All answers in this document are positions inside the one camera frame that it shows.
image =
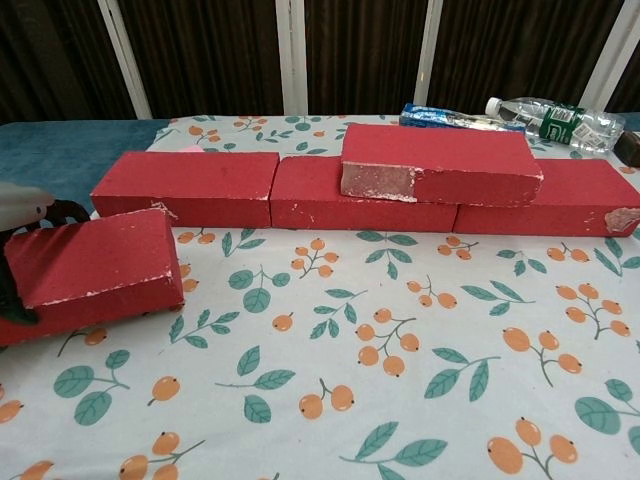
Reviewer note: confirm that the clear water bottle green label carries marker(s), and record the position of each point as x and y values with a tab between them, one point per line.
560	125

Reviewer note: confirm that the white frame post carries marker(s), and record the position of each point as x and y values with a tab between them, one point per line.
291	55
434	50
122	55
622	55

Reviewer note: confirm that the brown medicine bottle white cap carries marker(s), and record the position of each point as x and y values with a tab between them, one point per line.
631	150

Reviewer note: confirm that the floral orange-berry tablecloth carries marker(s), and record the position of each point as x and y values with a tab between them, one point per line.
350	350

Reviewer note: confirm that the blue cookie snack package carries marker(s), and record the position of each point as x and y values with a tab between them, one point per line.
435	116

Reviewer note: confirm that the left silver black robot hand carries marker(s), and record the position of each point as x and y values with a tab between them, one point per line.
20	207

